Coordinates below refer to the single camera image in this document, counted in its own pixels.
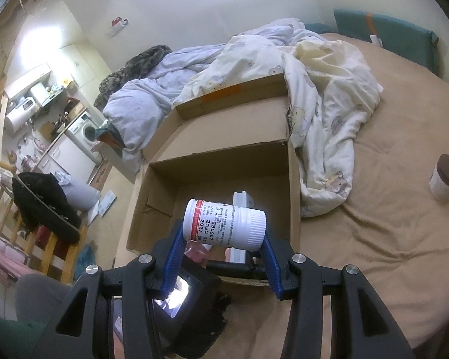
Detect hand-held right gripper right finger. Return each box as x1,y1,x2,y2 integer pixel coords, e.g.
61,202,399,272
260,232,416,359

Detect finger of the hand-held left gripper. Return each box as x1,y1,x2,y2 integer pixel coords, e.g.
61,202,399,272
206,261,270,281

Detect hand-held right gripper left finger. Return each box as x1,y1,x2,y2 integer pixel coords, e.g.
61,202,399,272
41,219,188,359

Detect white bottle with red label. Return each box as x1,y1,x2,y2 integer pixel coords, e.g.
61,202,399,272
182,198,267,250

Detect cardboard box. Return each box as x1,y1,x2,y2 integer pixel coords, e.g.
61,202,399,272
125,73,302,288

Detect teal cloth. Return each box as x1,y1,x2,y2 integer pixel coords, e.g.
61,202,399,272
77,245,98,273

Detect papers on floor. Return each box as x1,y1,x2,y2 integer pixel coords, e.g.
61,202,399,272
88,191,118,225

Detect tan bed sheet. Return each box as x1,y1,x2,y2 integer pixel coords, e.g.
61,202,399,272
114,32,449,359

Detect grey stuffed bag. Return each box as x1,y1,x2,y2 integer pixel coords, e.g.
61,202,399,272
60,181,101,214

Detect wooden chair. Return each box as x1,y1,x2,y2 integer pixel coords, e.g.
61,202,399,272
0,153,88,281

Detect person's grey trousers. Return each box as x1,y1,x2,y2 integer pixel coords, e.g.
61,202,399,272
15,273,73,324

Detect teal and orange pillow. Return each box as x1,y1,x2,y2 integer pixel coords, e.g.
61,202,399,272
95,123,126,150

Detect white base cabinet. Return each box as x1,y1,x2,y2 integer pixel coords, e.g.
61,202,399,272
35,133,103,185

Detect black jacket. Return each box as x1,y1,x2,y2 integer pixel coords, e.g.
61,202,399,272
12,172,82,244

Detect cream printed quilt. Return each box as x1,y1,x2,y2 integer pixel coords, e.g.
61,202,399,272
172,26,384,219

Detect white washing machine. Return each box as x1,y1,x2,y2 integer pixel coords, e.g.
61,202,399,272
65,110,107,154

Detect lavender quilt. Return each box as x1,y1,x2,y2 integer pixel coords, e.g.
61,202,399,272
104,26,307,174

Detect pink padded cloth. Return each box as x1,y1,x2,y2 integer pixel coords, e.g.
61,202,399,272
0,228,27,288

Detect person's green top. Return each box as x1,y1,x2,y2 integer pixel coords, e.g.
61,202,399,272
0,312,36,359

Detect white jar with brown lid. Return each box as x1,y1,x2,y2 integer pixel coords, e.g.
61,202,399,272
429,154,449,203

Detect white kitchen appliance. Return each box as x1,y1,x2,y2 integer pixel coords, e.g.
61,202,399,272
4,95,36,135

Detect cream wardrobe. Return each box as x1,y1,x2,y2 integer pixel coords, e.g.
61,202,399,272
20,0,113,83

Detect teal headboard cushion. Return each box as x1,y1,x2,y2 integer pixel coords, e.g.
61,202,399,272
305,7,440,79

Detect white wall cabinet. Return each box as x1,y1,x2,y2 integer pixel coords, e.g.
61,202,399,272
4,63,52,98

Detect red wall hook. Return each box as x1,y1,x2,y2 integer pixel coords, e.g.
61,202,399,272
107,17,130,38

